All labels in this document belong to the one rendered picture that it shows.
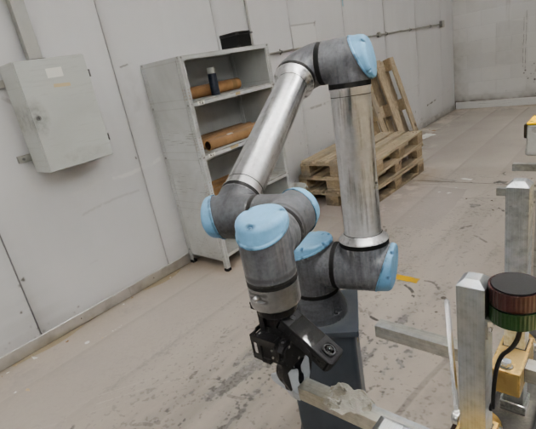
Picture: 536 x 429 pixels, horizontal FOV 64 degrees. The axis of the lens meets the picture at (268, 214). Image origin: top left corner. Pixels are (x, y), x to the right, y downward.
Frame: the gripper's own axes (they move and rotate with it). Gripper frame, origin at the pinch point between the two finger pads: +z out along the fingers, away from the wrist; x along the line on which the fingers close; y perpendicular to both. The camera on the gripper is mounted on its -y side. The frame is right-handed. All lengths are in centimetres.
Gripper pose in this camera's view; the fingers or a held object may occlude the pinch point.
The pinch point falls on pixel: (302, 395)
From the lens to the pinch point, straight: 88.5
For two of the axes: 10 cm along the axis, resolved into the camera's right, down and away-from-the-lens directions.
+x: -6.3, 3.6, -6.8
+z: 1.7, 9.3, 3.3
